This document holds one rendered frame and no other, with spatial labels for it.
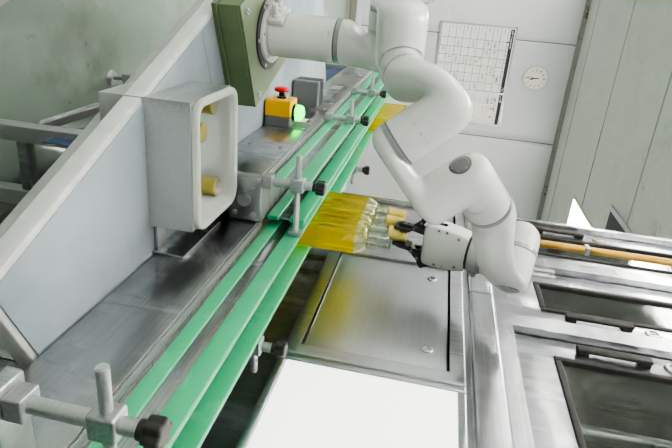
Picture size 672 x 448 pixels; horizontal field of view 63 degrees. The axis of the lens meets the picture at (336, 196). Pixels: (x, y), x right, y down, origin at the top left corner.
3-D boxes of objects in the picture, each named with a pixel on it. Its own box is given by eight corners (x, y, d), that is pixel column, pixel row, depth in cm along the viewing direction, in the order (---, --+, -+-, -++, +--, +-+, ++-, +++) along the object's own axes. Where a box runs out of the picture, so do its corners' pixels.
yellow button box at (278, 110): (262, 124, 146) (289, 127, 145) (263, 96, 143) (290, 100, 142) (270, 118, 152) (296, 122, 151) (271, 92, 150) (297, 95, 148)
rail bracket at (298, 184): (259, 232, 110) (319, 242, 108) (262, 152, 104) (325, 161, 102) (264, 226, 113) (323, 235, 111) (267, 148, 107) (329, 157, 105)
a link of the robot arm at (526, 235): (533, 265, 102) (545, 222, 106) (477, 250, 106) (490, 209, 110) (528, 292, 115) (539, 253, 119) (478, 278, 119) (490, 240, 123)
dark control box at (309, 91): (290, 105, 171) (316, 108, 170) (291, 79, 168) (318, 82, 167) (297, 100, 179) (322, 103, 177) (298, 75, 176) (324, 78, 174)
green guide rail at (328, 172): (266, 219, 114) (303, 224, 113) (267, 214, 114) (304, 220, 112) (375, 86, 275) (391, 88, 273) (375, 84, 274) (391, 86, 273)
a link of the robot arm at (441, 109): (361, 79, 97) (372, 109, 85) (427, 34, 94) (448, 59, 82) (401, 136, 104) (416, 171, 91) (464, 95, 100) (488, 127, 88)
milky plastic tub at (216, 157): (151, 227, 92) (199, 235, 91) (144, 96, 84) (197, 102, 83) (195, 192, 108) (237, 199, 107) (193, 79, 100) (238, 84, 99)
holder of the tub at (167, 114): (151, 254, 95) (193, 261, 93) (142, 96, 85) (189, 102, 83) (194, 217, 110) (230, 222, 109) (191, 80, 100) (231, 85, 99)
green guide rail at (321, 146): (268, 185, 111) (306, 191, 110) (268, 181, 111) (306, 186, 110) (377, 71, 272) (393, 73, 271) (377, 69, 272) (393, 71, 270)
